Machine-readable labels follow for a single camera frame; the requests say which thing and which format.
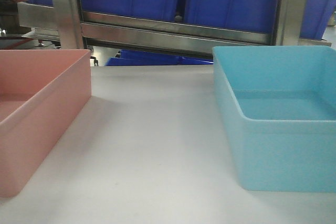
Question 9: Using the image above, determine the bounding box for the blue bins lower shelf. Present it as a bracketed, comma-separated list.
[105, 49, 213, 66]

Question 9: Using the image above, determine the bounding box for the pink plastic box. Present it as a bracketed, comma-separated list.
[1, 49, 91, 197]

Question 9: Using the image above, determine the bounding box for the stainless steel shelf rack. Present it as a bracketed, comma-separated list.
[18, 0, 330, 57]

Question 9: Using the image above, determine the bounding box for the light blue plastic box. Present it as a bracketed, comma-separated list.
[213, 46, 335, 193]

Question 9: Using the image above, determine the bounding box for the blue storage bin right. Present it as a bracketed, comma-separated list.
[300, 0, 335, 40]

